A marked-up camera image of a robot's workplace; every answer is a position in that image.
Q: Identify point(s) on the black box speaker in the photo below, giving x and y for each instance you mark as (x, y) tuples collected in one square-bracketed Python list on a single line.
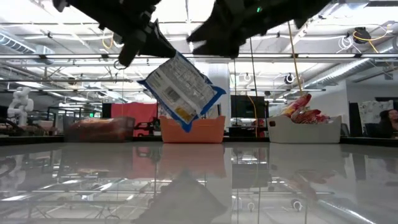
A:
[(106, 110)]

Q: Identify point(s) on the silver ventilation duct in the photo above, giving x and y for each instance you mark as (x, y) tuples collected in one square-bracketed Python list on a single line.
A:
[(357, 67), (18, 43)]

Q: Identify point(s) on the light grey plastic bin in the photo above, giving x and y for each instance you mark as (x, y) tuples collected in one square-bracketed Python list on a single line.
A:
[(304, 133)]

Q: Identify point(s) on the dark grey translucent bin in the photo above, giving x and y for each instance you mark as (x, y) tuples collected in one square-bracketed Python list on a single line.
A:
[(99, 133)]

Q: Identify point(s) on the blue soy sauce ramen pack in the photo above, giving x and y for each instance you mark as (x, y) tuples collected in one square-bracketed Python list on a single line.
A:
[(182, 90)]

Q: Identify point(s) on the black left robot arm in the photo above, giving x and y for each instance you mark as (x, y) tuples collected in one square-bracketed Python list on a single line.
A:
[(90, 11)]

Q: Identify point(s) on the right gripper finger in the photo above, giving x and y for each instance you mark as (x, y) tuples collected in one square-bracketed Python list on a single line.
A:
[(217, 48), (210, 29)]

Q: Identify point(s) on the person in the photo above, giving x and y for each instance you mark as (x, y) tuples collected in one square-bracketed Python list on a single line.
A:
[(388, 124)]

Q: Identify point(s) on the orange plastic bin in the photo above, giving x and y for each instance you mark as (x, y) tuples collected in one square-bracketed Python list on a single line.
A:
[(211, 130)]

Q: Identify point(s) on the orange chicken ramen pack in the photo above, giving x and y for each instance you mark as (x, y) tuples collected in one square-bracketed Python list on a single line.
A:
[(96, 120)]

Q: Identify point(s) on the white square column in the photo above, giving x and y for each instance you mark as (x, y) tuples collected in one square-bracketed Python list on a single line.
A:
[(222, 77)]

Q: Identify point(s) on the long LED light bar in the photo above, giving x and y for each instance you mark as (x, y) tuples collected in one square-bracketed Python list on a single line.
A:
[(77, 56)]

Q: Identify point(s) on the black display screen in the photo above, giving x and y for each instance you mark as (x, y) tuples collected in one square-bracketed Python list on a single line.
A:
[(245, 105)]

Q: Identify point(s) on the white patterned cloth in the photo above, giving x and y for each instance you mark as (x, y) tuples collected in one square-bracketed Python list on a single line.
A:
[(371, 112)]

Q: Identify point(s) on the red beef ramen pack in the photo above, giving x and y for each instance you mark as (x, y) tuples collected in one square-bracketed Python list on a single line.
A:
[(298, 104), (311, 116)]

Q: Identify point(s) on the red partition panel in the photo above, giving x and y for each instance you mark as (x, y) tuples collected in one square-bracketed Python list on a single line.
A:
[(133, 110)]

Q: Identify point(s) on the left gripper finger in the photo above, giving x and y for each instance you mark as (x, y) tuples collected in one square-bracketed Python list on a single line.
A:
[(158, 43)]

